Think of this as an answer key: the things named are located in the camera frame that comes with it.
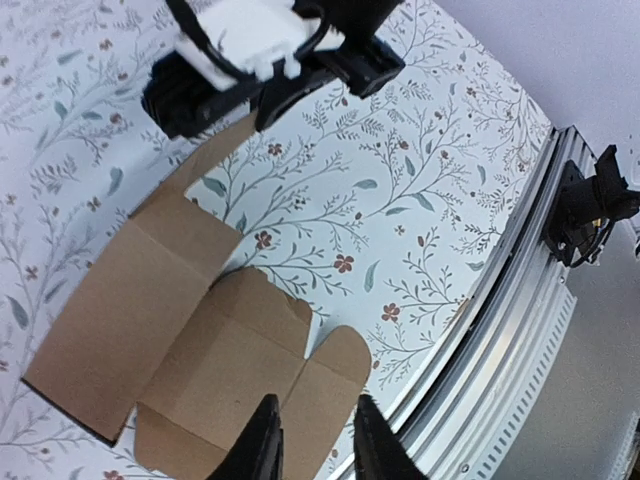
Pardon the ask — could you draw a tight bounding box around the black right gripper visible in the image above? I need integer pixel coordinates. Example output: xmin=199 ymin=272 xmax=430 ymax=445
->
xmin=254 ymin=0 xmax=405 ymax=132

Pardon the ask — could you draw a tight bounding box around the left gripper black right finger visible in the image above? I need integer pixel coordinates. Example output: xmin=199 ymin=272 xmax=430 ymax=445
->
xmin=353 ymin=394 xmax=428 ymax=480

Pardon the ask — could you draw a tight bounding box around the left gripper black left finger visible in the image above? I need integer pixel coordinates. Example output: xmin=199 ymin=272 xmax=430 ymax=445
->
xmin=207 ymin=394 xmax=284 ymax=480

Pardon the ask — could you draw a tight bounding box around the brown cardboard box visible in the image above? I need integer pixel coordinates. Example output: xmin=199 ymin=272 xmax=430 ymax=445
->
xmin=23 ymin=117 xmax=371 ymax=479

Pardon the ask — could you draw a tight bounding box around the floral patterned table cloth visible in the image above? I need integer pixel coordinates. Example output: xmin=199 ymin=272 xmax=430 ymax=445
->
xmin=1 ymin=1 xmax=550 ymax=479

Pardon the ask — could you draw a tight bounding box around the aluminium front rail base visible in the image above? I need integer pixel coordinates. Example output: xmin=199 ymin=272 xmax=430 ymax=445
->
xmin=329 ymin=127 xmax=640 ymax=480

